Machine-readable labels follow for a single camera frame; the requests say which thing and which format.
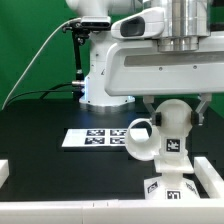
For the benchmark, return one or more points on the white front border rail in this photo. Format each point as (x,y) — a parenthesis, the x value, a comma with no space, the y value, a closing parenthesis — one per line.
(201,211)

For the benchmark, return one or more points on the white lamp shade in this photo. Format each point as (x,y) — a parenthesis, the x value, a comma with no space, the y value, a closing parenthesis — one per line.
(142,139)

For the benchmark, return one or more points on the white left border block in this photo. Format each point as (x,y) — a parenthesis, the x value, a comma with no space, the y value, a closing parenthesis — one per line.
(4,171)

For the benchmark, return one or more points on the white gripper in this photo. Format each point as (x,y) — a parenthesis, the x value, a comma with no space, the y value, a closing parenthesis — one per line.
(166,51)

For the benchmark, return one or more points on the white border rail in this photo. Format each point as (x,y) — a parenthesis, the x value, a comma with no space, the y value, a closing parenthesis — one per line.
(209,178)
(201,211)

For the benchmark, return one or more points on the white lamp bulb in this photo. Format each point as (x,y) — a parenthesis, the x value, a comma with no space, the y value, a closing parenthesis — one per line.
(174,129)

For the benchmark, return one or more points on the white lamp base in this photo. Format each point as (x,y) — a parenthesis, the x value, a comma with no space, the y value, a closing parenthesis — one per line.
(171,185)

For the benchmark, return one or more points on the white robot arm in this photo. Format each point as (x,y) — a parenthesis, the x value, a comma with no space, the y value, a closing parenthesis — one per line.
(116,10)

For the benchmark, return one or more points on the white right border rail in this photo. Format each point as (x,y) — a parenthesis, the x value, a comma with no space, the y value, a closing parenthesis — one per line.
(209,178)

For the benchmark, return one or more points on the white tag sheet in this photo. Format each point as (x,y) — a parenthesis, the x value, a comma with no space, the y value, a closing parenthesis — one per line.
(94,137)

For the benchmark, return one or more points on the black camera on stand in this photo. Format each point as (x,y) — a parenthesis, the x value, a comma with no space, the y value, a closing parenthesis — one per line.
(81,32)

